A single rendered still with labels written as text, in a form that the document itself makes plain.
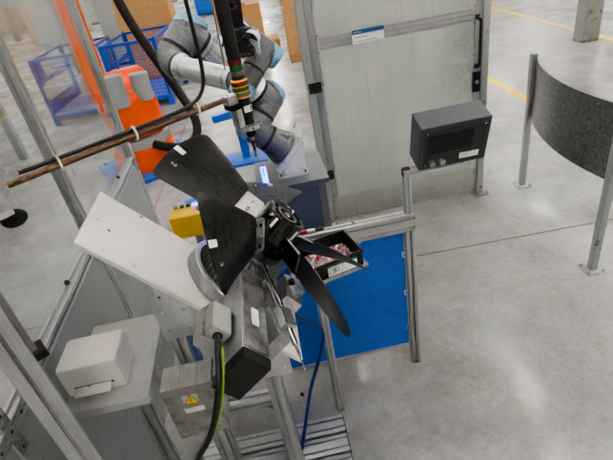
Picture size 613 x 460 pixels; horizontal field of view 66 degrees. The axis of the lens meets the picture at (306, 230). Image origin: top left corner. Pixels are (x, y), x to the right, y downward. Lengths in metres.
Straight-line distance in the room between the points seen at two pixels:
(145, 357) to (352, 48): 2.26
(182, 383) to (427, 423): 1.19
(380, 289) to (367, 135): 1.47
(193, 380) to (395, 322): 1.12
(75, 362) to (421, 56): 2.64
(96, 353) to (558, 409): 1.85
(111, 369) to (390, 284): 1.20
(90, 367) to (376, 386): 1.38
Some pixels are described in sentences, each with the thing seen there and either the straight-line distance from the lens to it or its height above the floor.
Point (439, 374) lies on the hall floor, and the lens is 2.43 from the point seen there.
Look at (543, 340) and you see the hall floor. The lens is 2.65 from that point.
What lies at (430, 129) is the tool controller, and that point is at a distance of 1.73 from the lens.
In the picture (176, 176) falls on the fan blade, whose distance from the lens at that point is 1.30.
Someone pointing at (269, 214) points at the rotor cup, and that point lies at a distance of 1.26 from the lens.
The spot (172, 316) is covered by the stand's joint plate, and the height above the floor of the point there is 1.03.
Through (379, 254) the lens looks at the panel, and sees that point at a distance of 2.00.
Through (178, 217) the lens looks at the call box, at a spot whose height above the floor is 1.07.
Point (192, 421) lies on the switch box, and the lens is 1.56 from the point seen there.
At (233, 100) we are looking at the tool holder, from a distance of 1.23.
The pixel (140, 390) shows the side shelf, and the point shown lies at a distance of 1.47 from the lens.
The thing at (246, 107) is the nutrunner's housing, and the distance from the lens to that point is 1.25.
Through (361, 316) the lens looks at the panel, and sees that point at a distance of 2.19.
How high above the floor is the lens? 1.86
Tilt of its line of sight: 32 degrees down
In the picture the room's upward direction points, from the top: 11 degrees counter-clockwise
